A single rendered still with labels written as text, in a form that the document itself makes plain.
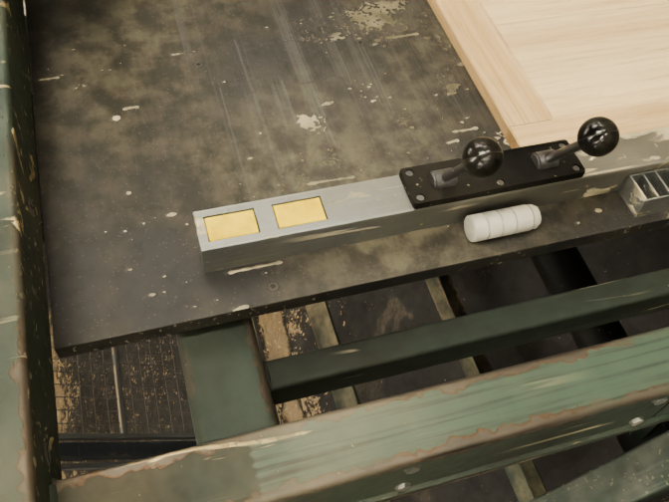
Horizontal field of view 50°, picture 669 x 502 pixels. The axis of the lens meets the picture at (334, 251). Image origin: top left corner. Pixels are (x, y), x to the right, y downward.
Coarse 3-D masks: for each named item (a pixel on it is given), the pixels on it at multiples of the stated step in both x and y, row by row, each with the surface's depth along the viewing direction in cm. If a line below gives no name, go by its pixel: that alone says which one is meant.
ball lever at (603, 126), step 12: (588, 120) 67; (600, 120) 66; (588, 132) 66; (600, 132) 66; (612, 132) 66; (576, 144) 70; (588, 144) 66; (600, 144) 66; (612, 144) 66; (540, 156) 76; (552, 156) 75; (540, 168) 77
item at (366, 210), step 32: (608, 160) 80; (640, 160) 80; (320, 192) 74; (352, 192) 74; (384, 192) 75; (512, 192) 76; (544, 192) 78; (576, 192) 80; (320, 224) 72; (352, 224) 73; (384, 224) 74; (416, 224) 76; (224, 256) 71; (256, 256) 72; (288, 256) 74
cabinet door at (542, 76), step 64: (448, 0) 98; (512, 0) 99; (576, 0) 100; (640, 0) 101; (512, 64) 91; (576, 64) 92; (640, 64) 93; (512, 128) 84; (576, 128) 85; (640, 128) 86
